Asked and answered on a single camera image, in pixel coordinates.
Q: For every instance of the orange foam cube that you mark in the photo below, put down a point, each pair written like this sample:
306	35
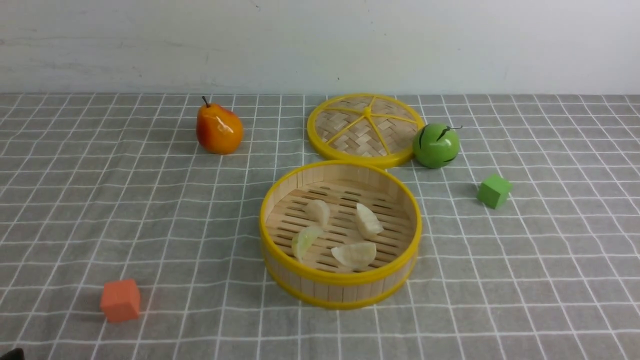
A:
120	300

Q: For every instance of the white dumpling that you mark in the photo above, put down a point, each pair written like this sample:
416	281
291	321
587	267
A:
367	222
355	256
317	210

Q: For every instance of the pale green dumpling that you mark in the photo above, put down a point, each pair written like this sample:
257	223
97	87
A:
304	239

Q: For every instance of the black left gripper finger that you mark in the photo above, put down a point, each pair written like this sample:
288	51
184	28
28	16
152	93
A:
14	354

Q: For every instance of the green toy apple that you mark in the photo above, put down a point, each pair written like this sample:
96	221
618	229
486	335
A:
436	145

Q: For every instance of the woven bamboo steamer lid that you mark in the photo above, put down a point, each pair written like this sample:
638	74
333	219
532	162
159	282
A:
365	128

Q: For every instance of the grey checked tablecloth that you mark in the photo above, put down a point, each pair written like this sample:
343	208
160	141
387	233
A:
106	187

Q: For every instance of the bamboo steamer tray yellow rims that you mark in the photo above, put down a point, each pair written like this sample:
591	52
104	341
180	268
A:
318	278

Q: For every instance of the green foam cube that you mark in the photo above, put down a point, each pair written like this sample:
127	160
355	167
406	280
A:
494	191

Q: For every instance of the orange toy pear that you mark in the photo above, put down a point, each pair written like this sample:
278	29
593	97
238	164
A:
218	130

